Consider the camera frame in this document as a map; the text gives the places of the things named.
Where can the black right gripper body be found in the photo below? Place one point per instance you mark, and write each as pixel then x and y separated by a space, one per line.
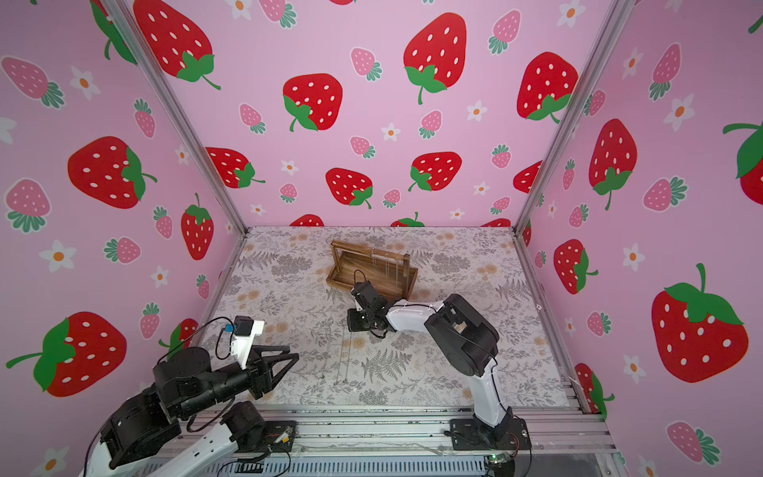
pixel 361 318

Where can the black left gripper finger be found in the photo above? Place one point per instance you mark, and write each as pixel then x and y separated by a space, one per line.
pixel 279 366
pixel 269 353

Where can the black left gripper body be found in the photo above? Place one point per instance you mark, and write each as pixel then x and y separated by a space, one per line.
pixel 256 381

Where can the wooden jewelry display stand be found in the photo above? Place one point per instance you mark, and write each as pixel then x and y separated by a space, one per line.
pixel 391 274

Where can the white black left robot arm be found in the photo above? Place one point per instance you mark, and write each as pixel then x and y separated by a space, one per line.
pixel 185 386

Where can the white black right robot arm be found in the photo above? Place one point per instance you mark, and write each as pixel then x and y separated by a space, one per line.
pixel 466 339

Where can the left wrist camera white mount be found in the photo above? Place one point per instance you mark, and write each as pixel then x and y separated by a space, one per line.
pixel 244 331

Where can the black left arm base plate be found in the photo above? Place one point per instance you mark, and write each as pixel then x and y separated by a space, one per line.
pixel 260 437

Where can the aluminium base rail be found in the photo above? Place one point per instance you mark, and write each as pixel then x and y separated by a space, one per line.
pixel 412 441

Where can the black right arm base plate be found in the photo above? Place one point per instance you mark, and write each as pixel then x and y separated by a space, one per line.
pixel 472 434

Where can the aluminium corner frame post left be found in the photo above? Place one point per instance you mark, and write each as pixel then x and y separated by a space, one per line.
pixel 169 47

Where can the aluminium corner frame post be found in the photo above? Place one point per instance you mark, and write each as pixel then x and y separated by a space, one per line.
pixel 169 47
pixel 607 38

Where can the aluminium corner frame post right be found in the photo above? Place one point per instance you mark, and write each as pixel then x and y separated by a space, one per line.
pixel 607 38

